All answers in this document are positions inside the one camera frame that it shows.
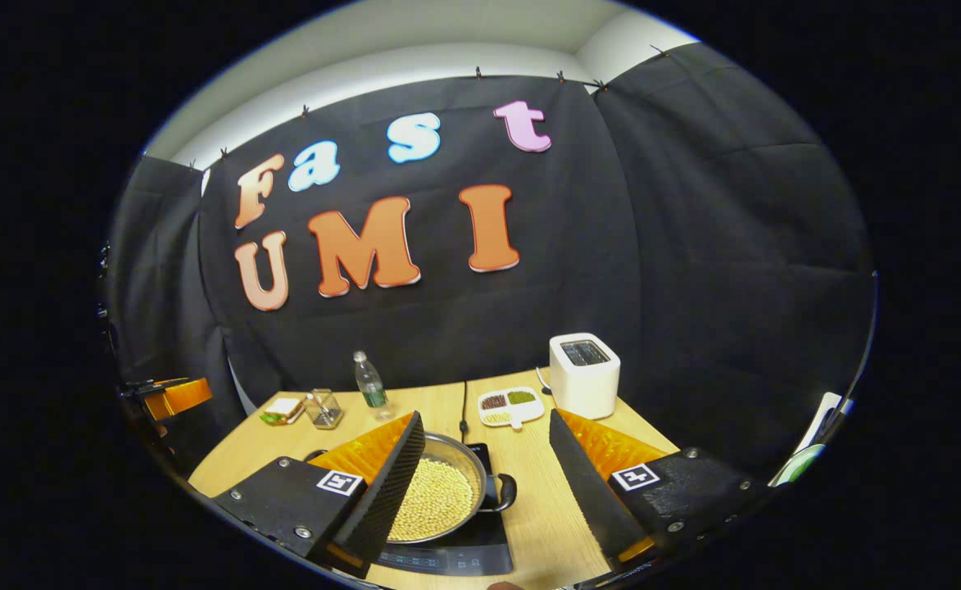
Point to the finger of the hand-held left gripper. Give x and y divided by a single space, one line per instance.
177 397

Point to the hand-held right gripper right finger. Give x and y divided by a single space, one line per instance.
591 500

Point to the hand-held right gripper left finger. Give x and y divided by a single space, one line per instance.
386 496

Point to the pile of yellow soybeans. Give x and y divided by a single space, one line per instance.
435 500

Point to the black induction cooktop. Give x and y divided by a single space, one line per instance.
480 549

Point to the sandwich on white plate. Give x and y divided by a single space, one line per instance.
282 408

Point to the clear plastic water bottle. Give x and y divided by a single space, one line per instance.
371 385

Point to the white toaster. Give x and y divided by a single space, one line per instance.
585 385

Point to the white divided dish of beans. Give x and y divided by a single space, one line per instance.
511 406

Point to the black backdrop cloth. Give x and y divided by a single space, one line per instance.
677 246

